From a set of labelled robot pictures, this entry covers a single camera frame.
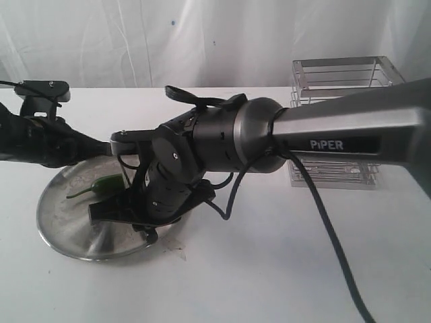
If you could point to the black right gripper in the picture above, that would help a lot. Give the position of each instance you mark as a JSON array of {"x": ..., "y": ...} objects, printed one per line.
[{"x": 156, "y": 199}]

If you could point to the round steel plate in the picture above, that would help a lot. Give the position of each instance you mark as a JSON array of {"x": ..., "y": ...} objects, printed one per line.
[{"x": 63, "y": 220}]

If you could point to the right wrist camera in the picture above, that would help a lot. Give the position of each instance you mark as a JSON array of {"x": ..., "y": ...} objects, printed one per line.
[{"x": 131, "y": 142}]

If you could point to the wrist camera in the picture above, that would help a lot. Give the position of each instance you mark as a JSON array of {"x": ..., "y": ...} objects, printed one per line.
[
  {"x": 131, "y": 142},
  {"x": 42, "y": 98}
]

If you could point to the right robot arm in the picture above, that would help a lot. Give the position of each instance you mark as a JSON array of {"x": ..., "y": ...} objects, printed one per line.
[{"x": 386, "y": 125}]

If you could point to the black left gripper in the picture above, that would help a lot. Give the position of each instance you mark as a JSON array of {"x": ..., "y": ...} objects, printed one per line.
[{"x": 45, "y": 141}]

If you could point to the green chili pepper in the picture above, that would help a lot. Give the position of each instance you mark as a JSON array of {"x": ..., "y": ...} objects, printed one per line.
[{"x": 103, "y": 186}]

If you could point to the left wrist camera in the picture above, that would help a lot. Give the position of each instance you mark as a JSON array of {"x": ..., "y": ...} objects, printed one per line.
[{"x": 42, "y": 98}]

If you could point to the black handled knife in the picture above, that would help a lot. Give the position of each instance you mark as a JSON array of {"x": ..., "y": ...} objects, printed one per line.
[{"x": 148, "y": 232}]

